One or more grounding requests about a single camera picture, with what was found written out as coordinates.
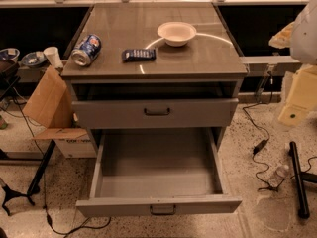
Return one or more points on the white paper bowl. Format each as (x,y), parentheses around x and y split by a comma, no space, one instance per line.
(176,34)

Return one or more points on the grey drawer cabinet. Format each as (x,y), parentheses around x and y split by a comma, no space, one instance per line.
(161,65)

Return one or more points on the black stand leg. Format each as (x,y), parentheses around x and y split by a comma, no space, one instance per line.
(34,185)
(300,178)

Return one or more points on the black stand leg left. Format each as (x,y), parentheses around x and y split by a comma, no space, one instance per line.
(34,185)

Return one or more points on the black stand leg right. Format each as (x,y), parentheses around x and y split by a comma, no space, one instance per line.
(300,178)

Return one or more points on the blue pepsi can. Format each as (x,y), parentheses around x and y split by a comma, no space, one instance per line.
(87,50)

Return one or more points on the black tripod foot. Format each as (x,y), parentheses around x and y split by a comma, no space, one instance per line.
(11,194)

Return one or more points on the blue plate with food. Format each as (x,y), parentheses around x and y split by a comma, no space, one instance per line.
(34,59)

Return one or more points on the dark blue snack packet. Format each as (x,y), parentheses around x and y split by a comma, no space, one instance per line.
(130,55)

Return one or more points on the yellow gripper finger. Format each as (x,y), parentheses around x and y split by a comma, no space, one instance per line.
(301,97)
(281,39)

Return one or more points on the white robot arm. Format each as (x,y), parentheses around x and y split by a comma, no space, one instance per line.
(301,37)

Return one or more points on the clear plastic water bottle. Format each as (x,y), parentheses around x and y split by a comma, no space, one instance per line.
(280,174)

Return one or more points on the blue bowl at left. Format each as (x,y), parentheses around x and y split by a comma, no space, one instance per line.
(11,54)

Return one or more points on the white paper cup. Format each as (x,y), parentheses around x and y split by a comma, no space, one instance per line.
(53,57)

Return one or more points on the brown cardboard box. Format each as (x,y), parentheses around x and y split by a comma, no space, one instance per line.
(50,106)

